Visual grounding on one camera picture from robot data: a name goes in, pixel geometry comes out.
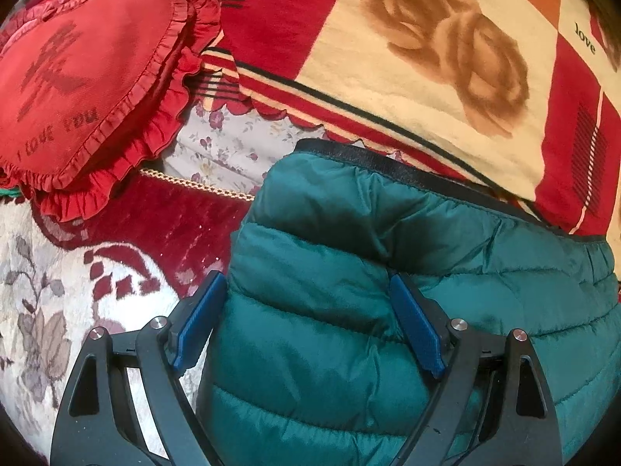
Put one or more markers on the green puffer jacket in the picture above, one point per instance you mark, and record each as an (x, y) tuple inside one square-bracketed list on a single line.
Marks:
[(315, 301)]

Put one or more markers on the red cream rose-print blanket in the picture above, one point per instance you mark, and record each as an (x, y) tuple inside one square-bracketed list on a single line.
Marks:
[(364, 9)]

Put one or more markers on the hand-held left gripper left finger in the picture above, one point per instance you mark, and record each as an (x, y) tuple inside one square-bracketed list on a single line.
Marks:
[(196, 330)]

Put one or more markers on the green cloth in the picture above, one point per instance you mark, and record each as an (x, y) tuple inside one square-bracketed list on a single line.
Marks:
[(9, 193)]

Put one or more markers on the plush red white floral blanket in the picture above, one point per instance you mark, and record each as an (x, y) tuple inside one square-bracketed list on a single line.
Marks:
[(97, 272)]

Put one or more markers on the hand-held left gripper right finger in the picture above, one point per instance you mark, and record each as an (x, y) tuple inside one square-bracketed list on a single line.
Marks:
[(417, 330)]

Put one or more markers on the floral bedsheet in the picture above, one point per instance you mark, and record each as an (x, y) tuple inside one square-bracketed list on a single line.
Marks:
[(228, 150)]

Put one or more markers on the red heart-shaped ruffled pillow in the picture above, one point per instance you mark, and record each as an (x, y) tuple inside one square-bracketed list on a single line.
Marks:
[(87, 73), (121, 189)]

